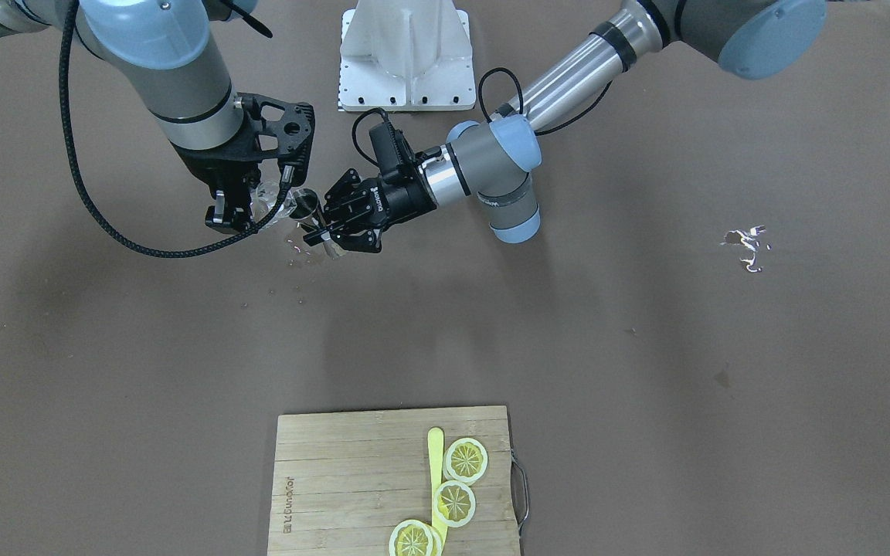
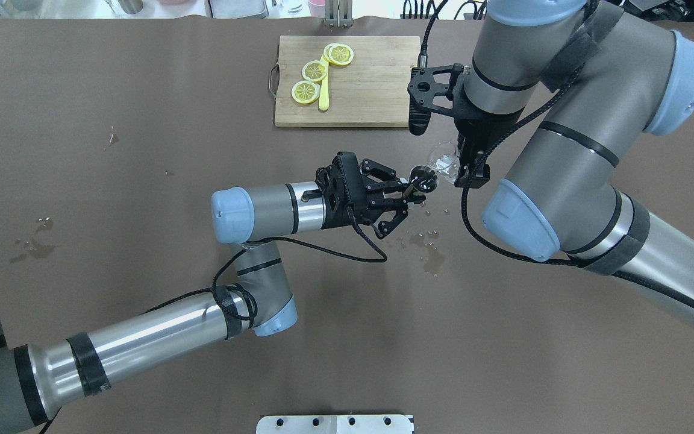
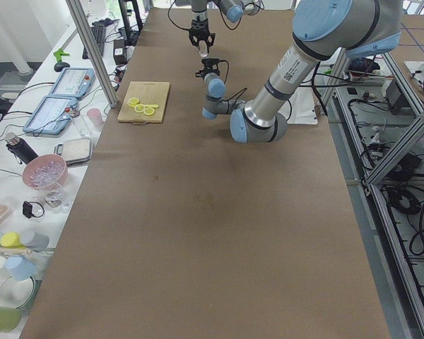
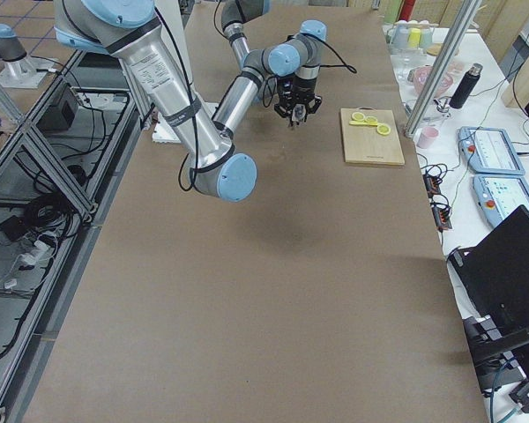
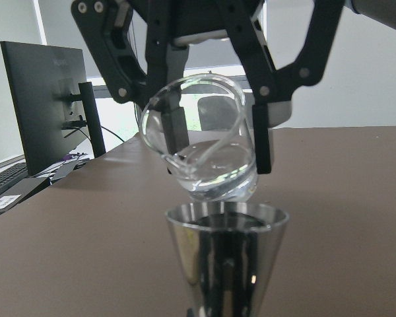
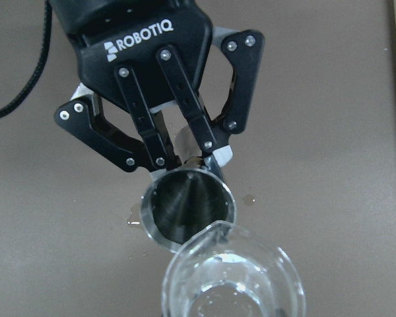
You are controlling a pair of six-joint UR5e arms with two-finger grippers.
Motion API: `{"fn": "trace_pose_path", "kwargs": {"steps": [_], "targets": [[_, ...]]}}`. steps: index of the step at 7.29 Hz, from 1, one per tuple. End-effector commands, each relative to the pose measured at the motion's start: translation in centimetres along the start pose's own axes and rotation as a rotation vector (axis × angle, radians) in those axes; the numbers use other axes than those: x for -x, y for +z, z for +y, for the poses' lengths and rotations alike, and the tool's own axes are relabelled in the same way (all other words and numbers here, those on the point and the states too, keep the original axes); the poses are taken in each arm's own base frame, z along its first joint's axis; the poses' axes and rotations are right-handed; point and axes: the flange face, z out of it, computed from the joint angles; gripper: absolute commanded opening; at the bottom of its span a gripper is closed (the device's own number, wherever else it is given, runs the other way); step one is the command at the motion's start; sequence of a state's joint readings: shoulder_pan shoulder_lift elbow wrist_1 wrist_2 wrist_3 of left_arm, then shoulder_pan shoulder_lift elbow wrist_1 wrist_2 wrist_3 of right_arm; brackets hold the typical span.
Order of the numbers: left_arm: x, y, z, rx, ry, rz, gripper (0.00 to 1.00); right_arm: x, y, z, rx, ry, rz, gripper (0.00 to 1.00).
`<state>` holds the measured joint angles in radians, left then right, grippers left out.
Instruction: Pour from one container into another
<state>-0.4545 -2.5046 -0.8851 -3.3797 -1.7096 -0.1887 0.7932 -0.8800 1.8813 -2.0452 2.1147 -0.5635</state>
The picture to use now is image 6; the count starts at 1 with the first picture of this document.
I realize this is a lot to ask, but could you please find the clear glass beaker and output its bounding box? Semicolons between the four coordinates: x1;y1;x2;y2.
161;221;308;316

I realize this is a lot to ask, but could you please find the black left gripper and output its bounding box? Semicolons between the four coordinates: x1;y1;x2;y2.
50;1;265;172

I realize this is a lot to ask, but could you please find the steel jigger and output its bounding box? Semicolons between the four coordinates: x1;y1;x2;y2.
140;155;238;253

